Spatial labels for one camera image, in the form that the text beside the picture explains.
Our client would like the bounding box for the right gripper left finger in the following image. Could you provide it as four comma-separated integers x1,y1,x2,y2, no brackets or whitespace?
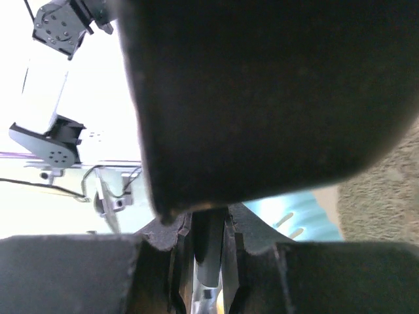
1,214,193,313

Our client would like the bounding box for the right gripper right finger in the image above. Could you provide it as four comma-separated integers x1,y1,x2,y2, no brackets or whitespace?
222,204,418,313

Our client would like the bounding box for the teal litter box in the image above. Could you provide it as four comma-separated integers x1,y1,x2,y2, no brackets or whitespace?
244,191,343,242

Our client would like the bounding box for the black litter scoop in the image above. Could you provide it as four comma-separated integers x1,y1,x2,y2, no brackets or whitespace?
116,0,419,288

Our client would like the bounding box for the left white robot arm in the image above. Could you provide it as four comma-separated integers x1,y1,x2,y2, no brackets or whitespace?
9,1,116,169

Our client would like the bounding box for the left black camera cable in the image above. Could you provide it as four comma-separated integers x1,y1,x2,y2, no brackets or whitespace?
0,176,88,201

